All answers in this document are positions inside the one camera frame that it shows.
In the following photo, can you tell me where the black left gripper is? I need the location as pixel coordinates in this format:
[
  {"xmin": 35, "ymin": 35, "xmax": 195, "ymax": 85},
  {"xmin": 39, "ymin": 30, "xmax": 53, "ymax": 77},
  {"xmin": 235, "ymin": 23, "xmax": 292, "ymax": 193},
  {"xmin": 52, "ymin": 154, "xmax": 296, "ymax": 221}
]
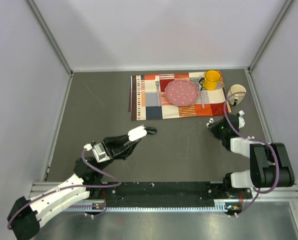
[{"xmin": 96, "ymin": 131, "xmax": 141, "ymax": 173}]

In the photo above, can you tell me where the small white earbud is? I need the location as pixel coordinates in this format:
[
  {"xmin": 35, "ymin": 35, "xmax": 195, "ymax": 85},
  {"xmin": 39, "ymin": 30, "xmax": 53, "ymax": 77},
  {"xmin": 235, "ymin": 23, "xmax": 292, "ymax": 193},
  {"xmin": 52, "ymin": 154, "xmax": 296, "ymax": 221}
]
[{"xmin": 206, "ymin": 118, "xmax": 214, "ymax": 127}]

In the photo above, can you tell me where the white earbud case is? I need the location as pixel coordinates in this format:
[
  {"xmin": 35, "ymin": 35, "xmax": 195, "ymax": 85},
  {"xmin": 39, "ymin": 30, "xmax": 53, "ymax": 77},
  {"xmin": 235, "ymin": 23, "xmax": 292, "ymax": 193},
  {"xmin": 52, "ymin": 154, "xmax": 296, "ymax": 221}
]
[{"xmin": 128, "ymin": 125, "xmax": 147, "ymax": 142}]

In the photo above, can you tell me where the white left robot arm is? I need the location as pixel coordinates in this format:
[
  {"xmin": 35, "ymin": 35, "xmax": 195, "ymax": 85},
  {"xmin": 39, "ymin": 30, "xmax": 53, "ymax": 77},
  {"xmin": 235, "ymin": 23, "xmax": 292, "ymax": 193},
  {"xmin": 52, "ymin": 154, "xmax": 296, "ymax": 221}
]
[{"xmin": 7, "ymin": 135, "xmax": 142, "ymax": 240}]

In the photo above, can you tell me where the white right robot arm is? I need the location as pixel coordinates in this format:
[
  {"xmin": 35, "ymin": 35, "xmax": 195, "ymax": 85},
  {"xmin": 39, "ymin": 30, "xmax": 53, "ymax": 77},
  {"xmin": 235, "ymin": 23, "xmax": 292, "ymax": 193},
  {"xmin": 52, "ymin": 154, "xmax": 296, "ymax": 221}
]
[{"xmin": 206, "ymin": 114, "xmax": 295, "ymax": 198}]

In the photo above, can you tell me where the white enamel mug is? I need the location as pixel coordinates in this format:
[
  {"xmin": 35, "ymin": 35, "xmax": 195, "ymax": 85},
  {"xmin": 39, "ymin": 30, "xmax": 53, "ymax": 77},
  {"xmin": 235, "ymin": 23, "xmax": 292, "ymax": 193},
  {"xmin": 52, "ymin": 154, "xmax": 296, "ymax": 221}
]
[{"xmin": 227, "ymin": 84, "xmax": 246, "ymax": 106}]

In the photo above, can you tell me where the pink knife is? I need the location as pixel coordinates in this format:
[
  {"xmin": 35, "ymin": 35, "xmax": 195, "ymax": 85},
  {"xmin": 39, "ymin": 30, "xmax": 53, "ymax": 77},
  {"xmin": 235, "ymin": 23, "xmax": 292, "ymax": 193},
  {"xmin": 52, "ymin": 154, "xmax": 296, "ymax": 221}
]
[{"xmin": 200, "ymin": 86, "xmax": 205, "ymax": 109}]

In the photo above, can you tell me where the yellow mug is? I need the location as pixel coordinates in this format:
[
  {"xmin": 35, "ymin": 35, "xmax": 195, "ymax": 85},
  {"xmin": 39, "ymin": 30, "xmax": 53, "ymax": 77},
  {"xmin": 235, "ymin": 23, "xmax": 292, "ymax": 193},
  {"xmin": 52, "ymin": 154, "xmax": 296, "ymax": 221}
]
[{"xmin": 202, "ymin": 70, "xmax": 221, "ymax": 91}]

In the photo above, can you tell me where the pink polka dot plate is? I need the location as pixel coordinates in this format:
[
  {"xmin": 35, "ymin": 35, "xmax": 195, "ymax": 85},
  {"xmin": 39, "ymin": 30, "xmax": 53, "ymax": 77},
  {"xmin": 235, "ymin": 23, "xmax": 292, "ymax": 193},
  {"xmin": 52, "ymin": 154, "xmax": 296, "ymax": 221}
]
[{"xmin": 165, "ymin": 79, "xmax": 199, "ymax": 107}]

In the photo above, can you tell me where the colourful patterned placemat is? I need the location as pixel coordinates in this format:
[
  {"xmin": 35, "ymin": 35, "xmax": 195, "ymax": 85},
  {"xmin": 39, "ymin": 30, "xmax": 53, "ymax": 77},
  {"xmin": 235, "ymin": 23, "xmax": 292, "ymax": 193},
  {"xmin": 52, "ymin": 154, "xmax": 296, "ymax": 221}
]
[{"xmin": 130, "ymin": 70, "xmax": 231, "ymax": 121}]

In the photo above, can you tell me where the pink fork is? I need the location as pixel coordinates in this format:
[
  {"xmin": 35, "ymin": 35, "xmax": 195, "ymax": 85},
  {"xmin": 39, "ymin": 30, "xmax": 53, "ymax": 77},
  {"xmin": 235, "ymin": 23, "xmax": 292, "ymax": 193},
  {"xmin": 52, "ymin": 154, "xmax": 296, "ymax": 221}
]
[{"xmin": 155, "ymin": 75, "xmax": 161, "ymax": 107}]

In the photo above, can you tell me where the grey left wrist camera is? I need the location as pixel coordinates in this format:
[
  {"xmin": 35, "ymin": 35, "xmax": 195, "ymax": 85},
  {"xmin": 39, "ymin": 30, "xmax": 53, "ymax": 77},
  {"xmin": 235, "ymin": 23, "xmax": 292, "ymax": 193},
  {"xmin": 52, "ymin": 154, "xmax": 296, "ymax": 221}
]
[{"xmin": 84, "ymin": 142, "xmax": 111, "ymax": 163}]

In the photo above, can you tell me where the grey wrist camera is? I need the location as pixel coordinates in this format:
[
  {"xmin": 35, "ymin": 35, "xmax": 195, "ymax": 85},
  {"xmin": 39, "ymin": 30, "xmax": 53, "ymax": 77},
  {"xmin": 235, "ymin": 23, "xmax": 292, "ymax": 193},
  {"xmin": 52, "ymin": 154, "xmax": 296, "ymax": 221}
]
[
  {"xmin": 84, "ymin": 142, "xmax": 111, "ymax": 163},
  {"xmin": 237, "ymin": 110, "xmax": 245, "ymax": 129}
]

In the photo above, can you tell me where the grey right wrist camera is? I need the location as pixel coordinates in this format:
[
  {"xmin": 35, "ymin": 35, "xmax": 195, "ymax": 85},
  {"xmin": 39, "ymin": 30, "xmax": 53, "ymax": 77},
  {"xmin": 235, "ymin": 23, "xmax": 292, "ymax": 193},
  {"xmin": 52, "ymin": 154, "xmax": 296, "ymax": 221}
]
[{"xmin": 237, "ymin": 110, "xmax": 245, "ymax": 129}]

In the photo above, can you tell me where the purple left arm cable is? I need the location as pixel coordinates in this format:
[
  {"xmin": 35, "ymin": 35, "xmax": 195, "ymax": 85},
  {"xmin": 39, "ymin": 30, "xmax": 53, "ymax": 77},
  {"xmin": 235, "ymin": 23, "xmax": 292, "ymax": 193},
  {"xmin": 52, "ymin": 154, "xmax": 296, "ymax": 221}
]
[{"xmin": 7, "ymin": 147, "xmax": 123, "ymax": 231}]

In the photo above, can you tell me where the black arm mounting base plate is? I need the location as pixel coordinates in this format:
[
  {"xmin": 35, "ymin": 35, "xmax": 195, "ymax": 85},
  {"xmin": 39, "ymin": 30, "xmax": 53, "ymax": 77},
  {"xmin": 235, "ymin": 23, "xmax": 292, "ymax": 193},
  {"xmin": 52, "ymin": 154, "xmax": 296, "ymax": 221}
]
[{"xmin": 105, "ymin": 181, "xmax": 218, "ymax": 207}]

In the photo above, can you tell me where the slotted grey cable duct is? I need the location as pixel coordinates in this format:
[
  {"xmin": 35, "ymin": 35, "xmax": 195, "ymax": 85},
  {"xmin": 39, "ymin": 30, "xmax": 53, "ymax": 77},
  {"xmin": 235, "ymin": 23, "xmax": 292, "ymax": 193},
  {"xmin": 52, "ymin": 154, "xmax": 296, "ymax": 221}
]
[{"xmin": 67, "ymin": 202, "xmax": 240, "ymax": 213}]

